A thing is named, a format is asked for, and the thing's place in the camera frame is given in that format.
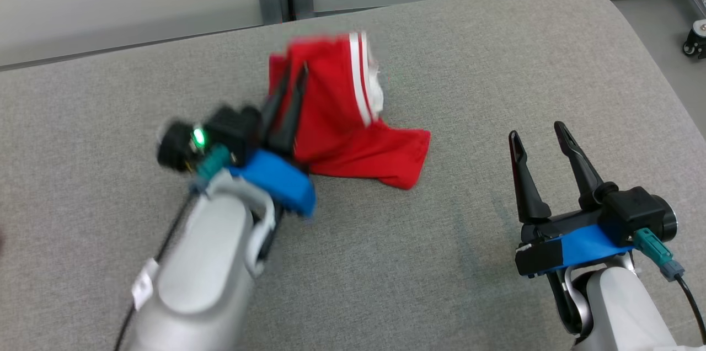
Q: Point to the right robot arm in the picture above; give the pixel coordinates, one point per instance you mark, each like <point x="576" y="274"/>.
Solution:
<point x="618" y="312"/>

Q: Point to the red jersey with number print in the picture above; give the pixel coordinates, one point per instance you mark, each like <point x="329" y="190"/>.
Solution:
<point x="331" y="119"/>

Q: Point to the left gripper blue tape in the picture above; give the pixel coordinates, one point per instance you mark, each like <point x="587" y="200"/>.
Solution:
<point x="281" y="180"/>

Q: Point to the right gripper blue tape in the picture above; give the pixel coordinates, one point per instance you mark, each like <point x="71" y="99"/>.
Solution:
<point x="579" y="243"/>

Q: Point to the grey metal frame with caster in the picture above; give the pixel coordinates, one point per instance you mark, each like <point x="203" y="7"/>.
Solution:
<point x="698" y="36"/>

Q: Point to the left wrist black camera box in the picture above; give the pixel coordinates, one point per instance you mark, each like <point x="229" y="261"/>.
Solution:
<point x="231" y="130"/>

